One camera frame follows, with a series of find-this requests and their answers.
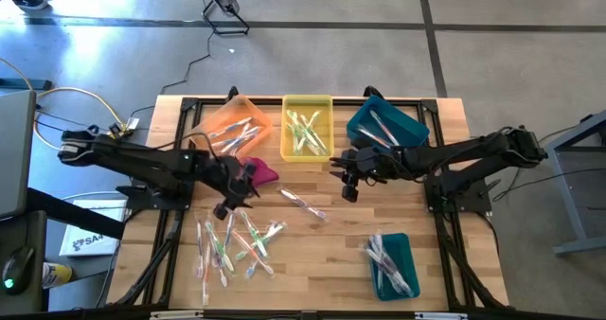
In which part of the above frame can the small blue plastic bin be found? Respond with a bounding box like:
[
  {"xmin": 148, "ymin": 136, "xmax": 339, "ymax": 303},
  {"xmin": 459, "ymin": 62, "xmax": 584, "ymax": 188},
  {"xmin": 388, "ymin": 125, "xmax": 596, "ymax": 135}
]
[{"xmin": 366, "ymin": 232, "xmax": 421, "ymax": 302}]

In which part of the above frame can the yellow floor cable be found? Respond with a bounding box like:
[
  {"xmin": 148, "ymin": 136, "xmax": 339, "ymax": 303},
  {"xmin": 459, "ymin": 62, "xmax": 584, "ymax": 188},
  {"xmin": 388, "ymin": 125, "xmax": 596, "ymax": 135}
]
[{"xmin": 0, "ymin": 57, "xmax": 130, "ymax": 154}]

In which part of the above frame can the pile of toothbrushes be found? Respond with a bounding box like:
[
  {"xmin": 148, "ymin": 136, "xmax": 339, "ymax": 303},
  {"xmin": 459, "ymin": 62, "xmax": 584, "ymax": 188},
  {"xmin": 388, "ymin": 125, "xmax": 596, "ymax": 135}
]
[{"xmin": 368, "ymin": 237, "xmax": 397, "ymax": 276}]

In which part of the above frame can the black side desk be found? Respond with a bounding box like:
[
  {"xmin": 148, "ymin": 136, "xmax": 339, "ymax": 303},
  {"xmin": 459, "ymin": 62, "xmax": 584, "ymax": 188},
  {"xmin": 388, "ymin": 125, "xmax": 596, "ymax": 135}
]
[{"xmin": 0, "ymin": 209, "xmax": 48, "ymax": 317}]

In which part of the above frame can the purple toothbrush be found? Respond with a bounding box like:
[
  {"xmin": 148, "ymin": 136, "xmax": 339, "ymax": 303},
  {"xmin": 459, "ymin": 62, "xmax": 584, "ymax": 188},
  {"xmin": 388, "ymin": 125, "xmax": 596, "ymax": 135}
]
[
  {"xmin": 373, "ymin": 233, "xmax": 385, "ymax": 288},
  {"xmin": 195, "ymin": 220, "xmax": 205, "ymax": 279},
  {"xmin": 364, "ymin": 246, "xmax": 403, "ymax": 288},
  {"xmin": 371, "ymin": 243, "xmax": 413, "ymax": 296},
  {"xmin": 277, "ymin": 186, "xmax": 328, "ymax": 221}
]

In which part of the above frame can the white printed box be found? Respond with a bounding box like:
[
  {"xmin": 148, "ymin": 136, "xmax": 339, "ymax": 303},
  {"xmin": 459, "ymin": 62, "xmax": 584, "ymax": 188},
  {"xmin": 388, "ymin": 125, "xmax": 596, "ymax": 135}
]
[{"xmin": 58, "ymin": 200, "xmax": 128, "ymax": 258}]

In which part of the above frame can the blue-grey metal table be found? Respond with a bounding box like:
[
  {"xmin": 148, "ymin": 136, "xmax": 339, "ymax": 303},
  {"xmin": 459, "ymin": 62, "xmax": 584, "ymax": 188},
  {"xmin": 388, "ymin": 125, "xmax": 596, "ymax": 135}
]
[{"xmin": 544, "ymin": 109, "xmax": 606, "ymax": 257}]

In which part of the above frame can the white frame bracket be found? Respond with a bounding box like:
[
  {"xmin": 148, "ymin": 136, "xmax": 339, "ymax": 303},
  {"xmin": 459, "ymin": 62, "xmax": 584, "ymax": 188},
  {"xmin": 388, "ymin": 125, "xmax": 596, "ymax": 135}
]
[
  {"xmin": 415, "ymin": 311, "xmax": 471, "ymax": 320},
  {"xmin": 150, "ymin": 310, "xmax": 205, "ymax": 320}
]

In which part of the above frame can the green toothbrush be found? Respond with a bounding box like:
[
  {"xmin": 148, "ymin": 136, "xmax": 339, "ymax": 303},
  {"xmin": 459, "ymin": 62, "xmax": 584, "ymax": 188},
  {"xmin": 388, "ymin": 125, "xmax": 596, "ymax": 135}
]
[
  {"xmin": 298, "ymin": 114, "xmax": 330, "ymax": 156},
  {"xmin": 235, "ymin": 220, "xmax": 289, "ymax": 262},
  {"xmin": 236, "ymin": 208, "xmax": 271, "ymax": 259},
  {"xmin": 205, "ymin": 218, "xmax": 237, "ymax": 275},
  {"xmin": 302, "ymin": 109, "xmax": 323, "ymax": 133},
  {"xmin": 289, "ymin": 120, "xmax": 309, "ymax": 156},
  {"xmin": 286, "ymin": 109, "xmax": 304, "ymax": 156},
  {"xmin": 292, "ymin": 125, "xmax": 328, "ymax": 156}
]

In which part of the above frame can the yellow plastic bin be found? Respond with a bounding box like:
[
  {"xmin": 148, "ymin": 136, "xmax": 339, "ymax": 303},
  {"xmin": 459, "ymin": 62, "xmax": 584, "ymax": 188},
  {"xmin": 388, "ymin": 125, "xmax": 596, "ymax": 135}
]
[{"xmin": 280, "ymin": 94, "xmax": 335, "ymax": 164}]

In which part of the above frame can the black computer mouse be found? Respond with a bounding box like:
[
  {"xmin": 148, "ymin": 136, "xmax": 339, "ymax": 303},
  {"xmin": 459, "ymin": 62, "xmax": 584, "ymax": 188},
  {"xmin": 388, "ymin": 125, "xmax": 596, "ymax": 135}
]
[{"xmin": 1, "ymin": 245, "xmax": 36, "ymax": 296}]

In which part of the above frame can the yellow can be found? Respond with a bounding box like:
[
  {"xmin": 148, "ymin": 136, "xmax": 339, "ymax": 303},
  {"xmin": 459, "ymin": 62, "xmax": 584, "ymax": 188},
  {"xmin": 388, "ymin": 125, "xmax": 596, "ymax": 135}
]
[{"xmin": 42, "ymin": 261, "xmax": 74, "ymax": 290}]

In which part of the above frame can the person's foot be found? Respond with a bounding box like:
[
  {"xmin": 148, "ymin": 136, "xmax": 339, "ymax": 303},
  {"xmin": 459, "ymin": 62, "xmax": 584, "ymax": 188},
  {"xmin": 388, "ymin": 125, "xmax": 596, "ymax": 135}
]
[{"xmin": 0, "ymin": 0, "xmax": 51, "ymax": 11}]

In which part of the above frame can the orange plastic bin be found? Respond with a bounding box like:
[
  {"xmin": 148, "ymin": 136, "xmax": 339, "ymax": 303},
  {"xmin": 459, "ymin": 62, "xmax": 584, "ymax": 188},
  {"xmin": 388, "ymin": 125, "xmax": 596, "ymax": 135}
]
[{"xmin": 187, "ymin": 94, "xmax": 275, "ymax": 171}]

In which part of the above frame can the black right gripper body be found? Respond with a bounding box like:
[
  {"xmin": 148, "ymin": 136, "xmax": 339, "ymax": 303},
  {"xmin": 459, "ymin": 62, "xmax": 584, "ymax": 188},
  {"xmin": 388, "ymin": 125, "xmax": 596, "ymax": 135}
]
[{"xmin": 354, "ymin": 148, "xmax": 403, "ymax": 182}]

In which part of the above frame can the magenta folded cloth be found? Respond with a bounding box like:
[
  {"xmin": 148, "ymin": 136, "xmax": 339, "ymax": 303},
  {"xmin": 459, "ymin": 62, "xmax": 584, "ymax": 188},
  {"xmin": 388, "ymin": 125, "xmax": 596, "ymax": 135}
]
[{"xmin": 243, "ymin": 156, "xmax": 280, "ymax": 188}]

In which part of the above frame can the black floor cable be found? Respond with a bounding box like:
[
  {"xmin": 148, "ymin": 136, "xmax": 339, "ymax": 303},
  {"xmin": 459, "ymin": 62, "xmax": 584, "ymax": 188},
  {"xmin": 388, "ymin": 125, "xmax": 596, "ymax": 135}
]
[{"xmin": 127, "ymin": 29, "xmax": 214, "ymax": 122}]

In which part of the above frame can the large blue plastic bin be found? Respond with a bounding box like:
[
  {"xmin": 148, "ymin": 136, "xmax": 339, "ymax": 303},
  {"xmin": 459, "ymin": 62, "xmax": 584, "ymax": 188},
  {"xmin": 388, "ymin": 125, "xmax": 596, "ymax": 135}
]
[{"xmin": 346, "ymin": 95, "xmax": 431, "ymax": 166}]

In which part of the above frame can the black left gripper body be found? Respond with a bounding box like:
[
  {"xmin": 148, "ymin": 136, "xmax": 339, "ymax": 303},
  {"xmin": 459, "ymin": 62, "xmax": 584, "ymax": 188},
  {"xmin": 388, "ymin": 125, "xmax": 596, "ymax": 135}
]
[{"xmin": 203, "ymin": 154, "xmax": 259, "ymax": 203}]

